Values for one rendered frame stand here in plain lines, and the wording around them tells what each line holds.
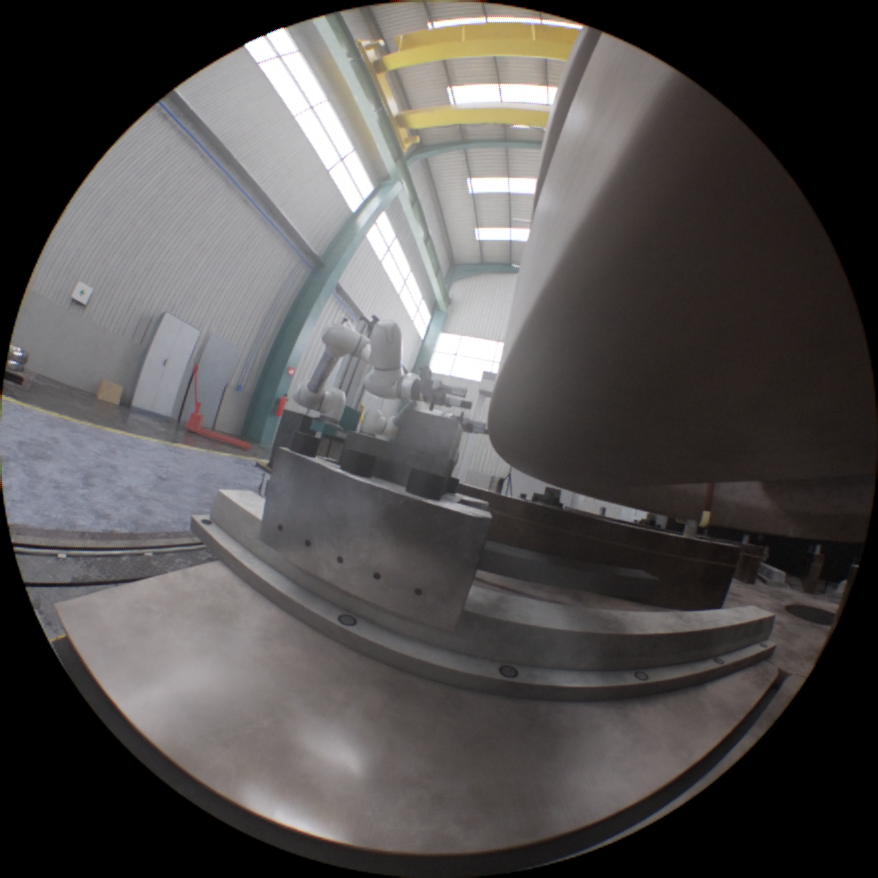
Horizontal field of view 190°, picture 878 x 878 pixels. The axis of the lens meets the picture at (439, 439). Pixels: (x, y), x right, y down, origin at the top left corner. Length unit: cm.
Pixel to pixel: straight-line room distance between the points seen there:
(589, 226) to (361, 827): 54
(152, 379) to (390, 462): 590
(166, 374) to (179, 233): 309
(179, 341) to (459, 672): 635
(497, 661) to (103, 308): 687
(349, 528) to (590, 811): 63
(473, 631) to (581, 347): 53
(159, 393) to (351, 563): 599
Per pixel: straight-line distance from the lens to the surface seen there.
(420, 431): 56
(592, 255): 16
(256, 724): 47
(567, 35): 1192
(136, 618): 62
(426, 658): 57
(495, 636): 60
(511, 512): 149
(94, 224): 708
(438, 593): 46
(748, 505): 424
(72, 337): 661
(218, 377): 733
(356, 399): 232
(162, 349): 623
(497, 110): 1105
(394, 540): 45
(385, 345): 90
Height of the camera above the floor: 73
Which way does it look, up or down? 7 degrees up
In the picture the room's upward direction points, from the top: 16 degrees clockwise
